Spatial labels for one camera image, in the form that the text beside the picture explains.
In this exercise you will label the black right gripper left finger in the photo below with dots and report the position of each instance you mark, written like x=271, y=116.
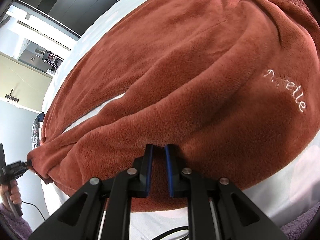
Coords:
x=100, y=209

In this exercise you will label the purple fuzzy sleeve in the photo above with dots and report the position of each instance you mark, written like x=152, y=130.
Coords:
x=19, y=225

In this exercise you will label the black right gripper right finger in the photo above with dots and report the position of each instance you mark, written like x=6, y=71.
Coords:
x=217, y=209

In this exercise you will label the rust red fleece garment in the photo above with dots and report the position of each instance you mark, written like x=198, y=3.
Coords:
x=234, y=84

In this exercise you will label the dark floral folded garment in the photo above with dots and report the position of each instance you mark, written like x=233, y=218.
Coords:
x=35, y=131

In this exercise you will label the beige bedroom door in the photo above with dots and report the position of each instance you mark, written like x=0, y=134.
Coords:
x=22, y=85

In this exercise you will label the person's left hand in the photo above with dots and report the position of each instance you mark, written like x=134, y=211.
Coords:
x=14, y=194

